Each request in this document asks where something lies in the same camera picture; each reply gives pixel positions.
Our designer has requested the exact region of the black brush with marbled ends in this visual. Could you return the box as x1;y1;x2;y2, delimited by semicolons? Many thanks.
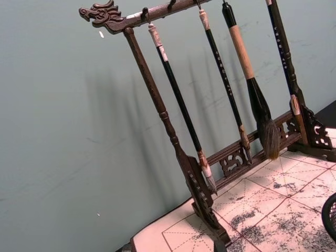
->
148;23;219;196

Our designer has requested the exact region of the dark wooden dragon brush rack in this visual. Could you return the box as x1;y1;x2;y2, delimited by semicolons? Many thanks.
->
78;0;336;252

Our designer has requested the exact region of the thin black calligraphy brush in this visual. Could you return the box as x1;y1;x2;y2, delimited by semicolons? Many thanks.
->
198;8;253;165

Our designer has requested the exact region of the white gridded calligraphy practice mat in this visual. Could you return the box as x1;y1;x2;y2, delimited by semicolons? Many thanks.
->
130;150;336;252

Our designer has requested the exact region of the black brush with brown tip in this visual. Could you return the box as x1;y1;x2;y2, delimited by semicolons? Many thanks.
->
265;0;309;144

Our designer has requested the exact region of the black textured round dish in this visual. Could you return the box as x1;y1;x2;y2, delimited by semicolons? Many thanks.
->
321;193;336;237

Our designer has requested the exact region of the large tan-handled calligraphy brush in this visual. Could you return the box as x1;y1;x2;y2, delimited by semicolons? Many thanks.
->
222;1;281;161

